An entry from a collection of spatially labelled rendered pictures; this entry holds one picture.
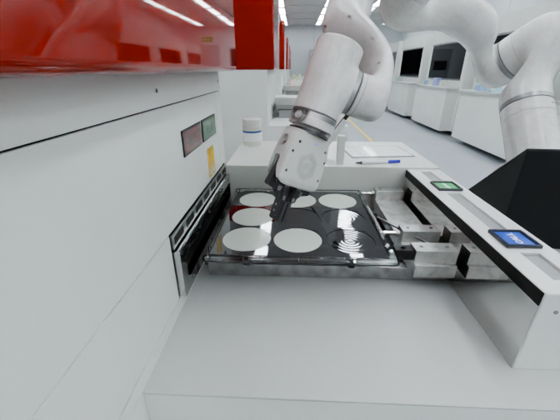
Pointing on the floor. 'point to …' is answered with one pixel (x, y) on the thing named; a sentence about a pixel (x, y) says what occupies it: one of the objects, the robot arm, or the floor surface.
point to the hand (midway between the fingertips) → (279, 210)
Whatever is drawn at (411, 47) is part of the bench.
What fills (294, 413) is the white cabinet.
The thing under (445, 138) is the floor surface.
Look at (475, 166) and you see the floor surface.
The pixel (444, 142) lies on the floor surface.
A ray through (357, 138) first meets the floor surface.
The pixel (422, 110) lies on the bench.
